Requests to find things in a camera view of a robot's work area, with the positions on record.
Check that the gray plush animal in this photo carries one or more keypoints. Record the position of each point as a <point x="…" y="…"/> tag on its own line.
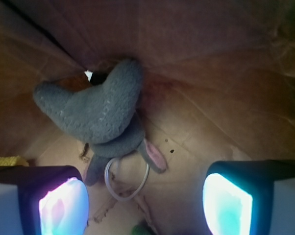
<point x="103" y="116"/>

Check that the yellow towel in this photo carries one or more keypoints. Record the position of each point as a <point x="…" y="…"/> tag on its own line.
<point x="13" y="161"/>

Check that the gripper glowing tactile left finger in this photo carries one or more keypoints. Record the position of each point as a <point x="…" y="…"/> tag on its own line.
<point x="42" y="200"/>

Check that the brown paper bag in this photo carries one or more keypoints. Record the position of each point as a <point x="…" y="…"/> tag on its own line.
<point x="219" y="85"/>

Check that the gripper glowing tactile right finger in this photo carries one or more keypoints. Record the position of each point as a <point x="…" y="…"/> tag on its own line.
<point x="250" y="197"/>

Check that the green fuzzy toy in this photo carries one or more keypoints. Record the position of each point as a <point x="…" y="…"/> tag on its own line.
<point x="140" y="230"/>

